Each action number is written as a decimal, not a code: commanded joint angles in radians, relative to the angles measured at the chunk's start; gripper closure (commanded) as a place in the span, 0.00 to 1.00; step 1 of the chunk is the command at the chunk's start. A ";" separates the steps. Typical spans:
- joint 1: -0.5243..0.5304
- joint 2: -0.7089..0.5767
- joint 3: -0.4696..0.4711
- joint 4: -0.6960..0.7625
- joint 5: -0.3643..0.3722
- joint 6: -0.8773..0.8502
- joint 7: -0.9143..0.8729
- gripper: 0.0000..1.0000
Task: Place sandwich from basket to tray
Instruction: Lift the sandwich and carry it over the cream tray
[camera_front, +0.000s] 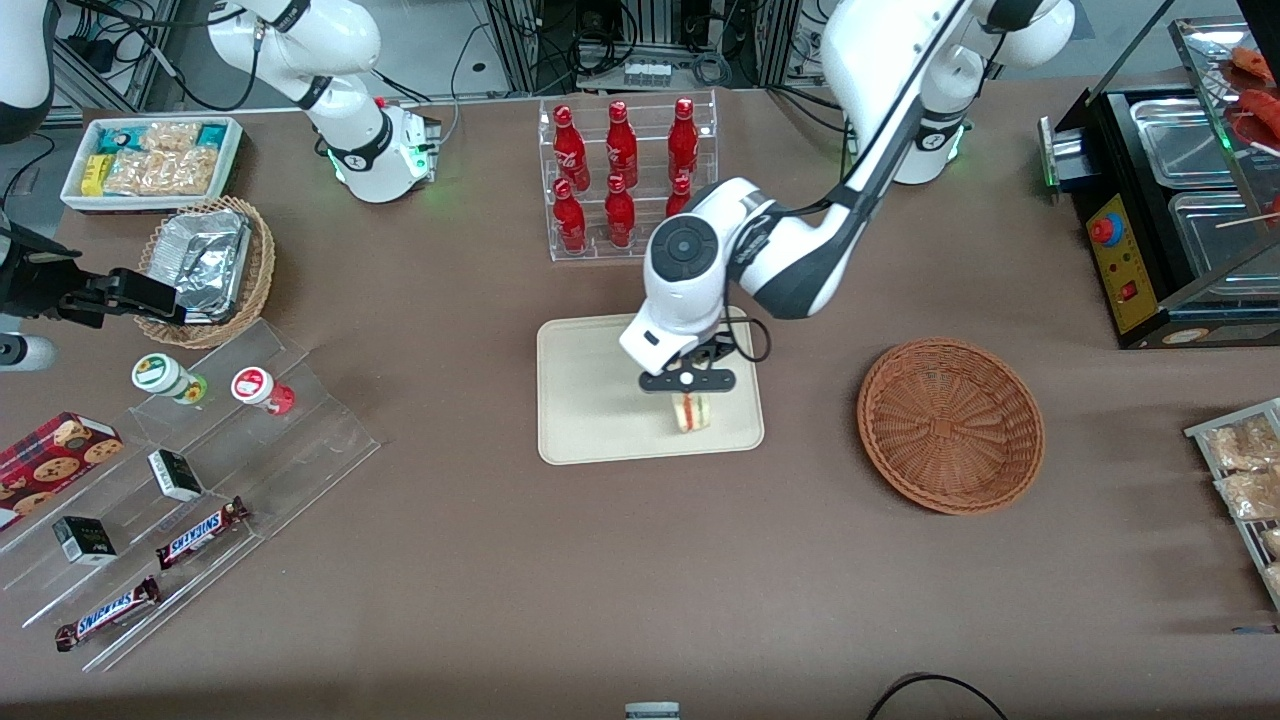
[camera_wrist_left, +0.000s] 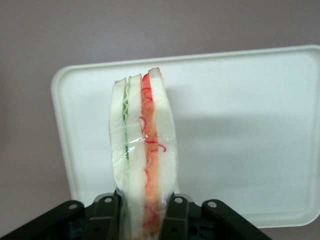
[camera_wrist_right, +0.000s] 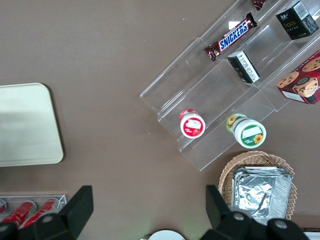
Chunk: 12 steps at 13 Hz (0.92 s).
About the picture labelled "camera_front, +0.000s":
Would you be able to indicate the grey device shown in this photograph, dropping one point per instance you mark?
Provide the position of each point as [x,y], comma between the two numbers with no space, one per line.
[652,712]

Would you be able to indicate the red white yogurt cup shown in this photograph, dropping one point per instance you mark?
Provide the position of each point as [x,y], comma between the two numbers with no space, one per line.
[253,385]

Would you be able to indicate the white power strip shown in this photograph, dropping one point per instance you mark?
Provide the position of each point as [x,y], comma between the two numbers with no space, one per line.
[647,73]

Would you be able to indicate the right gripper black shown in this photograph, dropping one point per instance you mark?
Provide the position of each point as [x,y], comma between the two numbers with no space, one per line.
[38,285]

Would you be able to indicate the wooden skewer stick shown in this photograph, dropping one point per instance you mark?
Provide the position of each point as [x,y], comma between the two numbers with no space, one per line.
[1250,220]

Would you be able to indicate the triangle sandwich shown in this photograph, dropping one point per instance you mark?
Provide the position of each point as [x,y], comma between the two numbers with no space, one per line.
[693,413]

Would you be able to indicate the clear snack bag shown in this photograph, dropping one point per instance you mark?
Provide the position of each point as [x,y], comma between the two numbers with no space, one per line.
[160,172]
[170,136]

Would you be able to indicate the Snickers bar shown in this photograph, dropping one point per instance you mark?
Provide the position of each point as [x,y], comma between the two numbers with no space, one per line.
[200,533]
[108,613]

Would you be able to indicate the red sausage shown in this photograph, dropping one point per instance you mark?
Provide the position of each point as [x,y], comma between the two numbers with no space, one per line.
[1262,115]
[1252,63]

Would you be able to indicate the aluminium foil container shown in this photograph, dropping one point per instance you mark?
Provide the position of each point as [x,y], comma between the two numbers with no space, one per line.
[205,260]

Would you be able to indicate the red cookie box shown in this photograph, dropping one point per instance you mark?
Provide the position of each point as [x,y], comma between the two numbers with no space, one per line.
[50,460]

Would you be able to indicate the clear acrylic tiered stand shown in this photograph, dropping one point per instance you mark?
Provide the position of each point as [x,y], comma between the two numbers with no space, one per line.
[320,440]

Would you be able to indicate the black glass food warmer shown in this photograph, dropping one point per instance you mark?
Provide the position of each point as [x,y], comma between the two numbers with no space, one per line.
[1110,160]

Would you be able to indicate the aluminium frame rack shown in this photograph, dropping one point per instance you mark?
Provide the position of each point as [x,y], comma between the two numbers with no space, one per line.
[520,45]

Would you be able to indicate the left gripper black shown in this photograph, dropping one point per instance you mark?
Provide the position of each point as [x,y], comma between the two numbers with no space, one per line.
[712,352]

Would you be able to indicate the steel warmer pan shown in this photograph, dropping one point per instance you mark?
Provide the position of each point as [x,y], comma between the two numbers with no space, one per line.
[1180,140]
[1210,235]

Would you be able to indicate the red cola bottle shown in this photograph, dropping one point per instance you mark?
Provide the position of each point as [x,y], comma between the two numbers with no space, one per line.
[621,145]
[619,212]
[678,197]
[683,140]
[570,150]
[569,220]

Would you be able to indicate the grey metal warmer drawer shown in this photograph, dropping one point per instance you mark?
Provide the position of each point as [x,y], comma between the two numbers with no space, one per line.
[1062,155]

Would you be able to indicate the green white yogurt cup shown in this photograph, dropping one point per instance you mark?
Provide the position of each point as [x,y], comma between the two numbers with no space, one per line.
[160,373]

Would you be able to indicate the clear acrylic bottle rack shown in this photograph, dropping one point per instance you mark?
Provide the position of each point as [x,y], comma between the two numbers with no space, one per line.
[545,180]

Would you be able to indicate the white plastic bin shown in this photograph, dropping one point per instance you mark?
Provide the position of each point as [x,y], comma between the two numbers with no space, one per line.
[72,190]

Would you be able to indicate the teal snack packet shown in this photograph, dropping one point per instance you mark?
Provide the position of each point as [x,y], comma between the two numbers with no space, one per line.
[122,137]
[210,134]

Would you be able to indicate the cream plastic tray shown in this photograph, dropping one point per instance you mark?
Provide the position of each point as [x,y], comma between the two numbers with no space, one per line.
[600,400]

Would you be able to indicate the yellow snack packet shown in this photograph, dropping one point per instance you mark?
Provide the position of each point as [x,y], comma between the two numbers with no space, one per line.
[95,175]

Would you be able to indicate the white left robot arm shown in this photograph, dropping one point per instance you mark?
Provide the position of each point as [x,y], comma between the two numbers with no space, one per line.
[800,260]

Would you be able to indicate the tan wicker basket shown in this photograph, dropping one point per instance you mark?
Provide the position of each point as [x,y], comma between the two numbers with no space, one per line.
[260,270]

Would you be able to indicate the red warmer knob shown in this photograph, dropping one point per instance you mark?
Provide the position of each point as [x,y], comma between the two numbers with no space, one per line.
[1106,229]

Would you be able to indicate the brown round wicker basket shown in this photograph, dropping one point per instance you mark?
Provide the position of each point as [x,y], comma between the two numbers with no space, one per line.
[950,430]

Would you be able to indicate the small black box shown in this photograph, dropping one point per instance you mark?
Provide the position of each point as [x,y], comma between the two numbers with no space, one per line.
[175,475]
[85,540]

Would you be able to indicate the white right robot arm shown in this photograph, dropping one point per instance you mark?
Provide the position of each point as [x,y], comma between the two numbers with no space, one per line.
[350,60]

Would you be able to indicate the clear bag of crackers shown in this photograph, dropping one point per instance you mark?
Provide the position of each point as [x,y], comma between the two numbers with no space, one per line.
[1240,442]
[1250,495]
[1272,542]
[1274,582]

